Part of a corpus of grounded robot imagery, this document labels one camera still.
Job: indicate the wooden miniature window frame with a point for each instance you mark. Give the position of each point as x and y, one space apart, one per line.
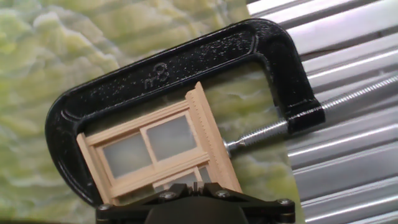
214 140

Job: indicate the black metal C-clamp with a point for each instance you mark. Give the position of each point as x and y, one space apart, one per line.
155 74

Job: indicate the wooden sliding window sash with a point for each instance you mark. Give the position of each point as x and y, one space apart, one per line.
182 180

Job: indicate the green marble pattern mat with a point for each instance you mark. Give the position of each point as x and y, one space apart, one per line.
46 46

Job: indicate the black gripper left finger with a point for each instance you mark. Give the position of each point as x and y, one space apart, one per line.
124 211

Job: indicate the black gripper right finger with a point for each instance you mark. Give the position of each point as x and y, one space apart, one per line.
270 213

